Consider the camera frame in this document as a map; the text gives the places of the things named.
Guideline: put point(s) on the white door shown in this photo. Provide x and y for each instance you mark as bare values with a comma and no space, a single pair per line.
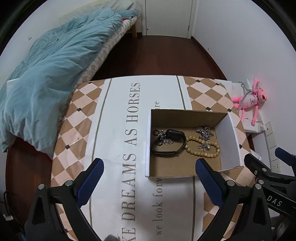
168,18

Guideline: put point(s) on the black smart band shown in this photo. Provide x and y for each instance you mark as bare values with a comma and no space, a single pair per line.
168,142

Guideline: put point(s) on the pink panther plush toy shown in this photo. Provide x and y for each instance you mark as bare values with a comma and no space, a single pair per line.
251,99

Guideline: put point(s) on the grey cloth covered box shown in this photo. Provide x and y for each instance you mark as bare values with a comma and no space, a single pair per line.
234,90

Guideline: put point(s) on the white cardboard box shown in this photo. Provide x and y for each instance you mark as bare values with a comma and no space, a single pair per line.
214,136

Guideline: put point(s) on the patterned bed mattress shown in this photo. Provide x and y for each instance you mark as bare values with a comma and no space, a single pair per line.
108,46

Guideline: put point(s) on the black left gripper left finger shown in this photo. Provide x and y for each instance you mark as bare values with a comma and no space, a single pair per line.
87,181

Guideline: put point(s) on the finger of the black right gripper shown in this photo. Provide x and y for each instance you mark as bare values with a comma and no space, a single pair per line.
258,168
285,156

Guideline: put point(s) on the checkered printed tablecloth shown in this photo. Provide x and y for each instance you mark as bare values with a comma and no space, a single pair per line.
108,119

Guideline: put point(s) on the white wall socket strip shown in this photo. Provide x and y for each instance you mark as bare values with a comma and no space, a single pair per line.
271,143

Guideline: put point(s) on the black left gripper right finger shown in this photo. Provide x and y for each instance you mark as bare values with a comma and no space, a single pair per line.
211,180

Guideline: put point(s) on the teal blue duvet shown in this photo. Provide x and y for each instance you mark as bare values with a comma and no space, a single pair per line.
35,96

